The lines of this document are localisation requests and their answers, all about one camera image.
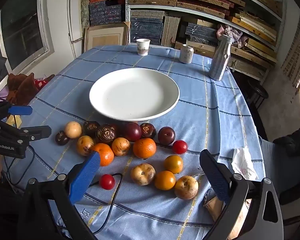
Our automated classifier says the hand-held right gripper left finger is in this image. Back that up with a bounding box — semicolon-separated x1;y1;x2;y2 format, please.
16;151;101;240

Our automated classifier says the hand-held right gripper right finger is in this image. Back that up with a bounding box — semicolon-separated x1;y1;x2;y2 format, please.
199;149;284;240

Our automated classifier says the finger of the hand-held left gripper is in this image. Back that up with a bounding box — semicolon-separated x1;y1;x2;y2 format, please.
0;101;32;120
0;120;52;143

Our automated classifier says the red cherry tomato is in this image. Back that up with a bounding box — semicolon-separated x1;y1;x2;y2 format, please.
172;140;188;155
99;174;115;190

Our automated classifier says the dark water chestnut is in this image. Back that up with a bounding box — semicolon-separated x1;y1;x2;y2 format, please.
139;123;157;139
83;121;101;137
96;124;117;145
55;130;70;146

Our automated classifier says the tan speckled pear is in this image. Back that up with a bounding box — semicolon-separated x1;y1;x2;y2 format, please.
174;175;199;200
130;163;156;186

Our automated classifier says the orange tangerine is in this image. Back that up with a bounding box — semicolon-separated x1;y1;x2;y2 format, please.
92;143;115;167
133;138;157;159

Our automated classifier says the spotted yellow-orange fruit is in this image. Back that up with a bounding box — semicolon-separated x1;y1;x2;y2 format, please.
76;135;95;157
111;137;131;157

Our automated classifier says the small tan round fruit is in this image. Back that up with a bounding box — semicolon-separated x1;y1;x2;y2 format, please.
64;121;82;139

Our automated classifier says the smooth yellow-orange citrus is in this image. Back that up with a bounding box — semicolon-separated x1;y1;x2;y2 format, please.
163;155;184;174
154;170;176;190

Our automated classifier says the dark red plum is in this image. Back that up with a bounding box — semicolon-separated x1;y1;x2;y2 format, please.
122;122;142;142
158;127;176;145

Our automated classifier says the white ceramic plate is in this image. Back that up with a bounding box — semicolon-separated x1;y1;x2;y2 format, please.
89;68;180;121

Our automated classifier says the yellow plastic object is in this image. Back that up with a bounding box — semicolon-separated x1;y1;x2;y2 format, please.
6;115;22;130

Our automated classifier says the purple cloth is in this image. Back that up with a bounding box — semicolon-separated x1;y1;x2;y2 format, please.
0;85;11;103

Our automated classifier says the brown cloth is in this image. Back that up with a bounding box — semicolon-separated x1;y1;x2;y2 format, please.
7;72;55;105

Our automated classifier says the tan leather pouch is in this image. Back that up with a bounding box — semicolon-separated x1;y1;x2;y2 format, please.
203;195;227;222

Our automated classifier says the crumpled white tissue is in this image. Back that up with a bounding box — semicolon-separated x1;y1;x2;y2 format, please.
231;147;259;180

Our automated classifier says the red white patterned cloth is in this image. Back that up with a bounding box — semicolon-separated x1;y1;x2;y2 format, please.
34;78;52;89

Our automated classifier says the blue checked tablecloth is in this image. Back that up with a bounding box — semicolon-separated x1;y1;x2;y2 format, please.
1;44;267;240

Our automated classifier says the grey chair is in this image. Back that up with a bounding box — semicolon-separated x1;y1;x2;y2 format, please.
259;135;300;205

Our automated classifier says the white framed window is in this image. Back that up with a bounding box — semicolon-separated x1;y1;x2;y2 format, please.
0;0;54;72

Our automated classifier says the black jacket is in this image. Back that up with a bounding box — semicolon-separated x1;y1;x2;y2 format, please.
272;124;300;150

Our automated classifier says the black stool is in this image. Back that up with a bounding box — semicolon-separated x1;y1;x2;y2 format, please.
245;80;269;110

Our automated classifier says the silver metal bottle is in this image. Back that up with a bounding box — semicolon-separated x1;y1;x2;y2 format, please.
208;34;234;81

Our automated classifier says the white drink can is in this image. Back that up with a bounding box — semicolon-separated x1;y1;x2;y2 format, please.
179;44;194;64

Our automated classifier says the white paper cup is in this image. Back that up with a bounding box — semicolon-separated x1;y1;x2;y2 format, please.
136;38;151;56

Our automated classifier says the pink cloth bundle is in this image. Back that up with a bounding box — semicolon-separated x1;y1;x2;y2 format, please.
216;24;248;46

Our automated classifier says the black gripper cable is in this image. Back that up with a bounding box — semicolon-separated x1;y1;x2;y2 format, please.
2;145;36;185

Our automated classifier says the thin black cable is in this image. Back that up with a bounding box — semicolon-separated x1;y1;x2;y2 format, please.
89;172;124;235

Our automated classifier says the white wall trim strip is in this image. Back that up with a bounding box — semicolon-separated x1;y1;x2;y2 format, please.
66;0;77;58

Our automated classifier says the wooden picture frame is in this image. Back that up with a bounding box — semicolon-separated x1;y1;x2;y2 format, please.
84;22;131;53

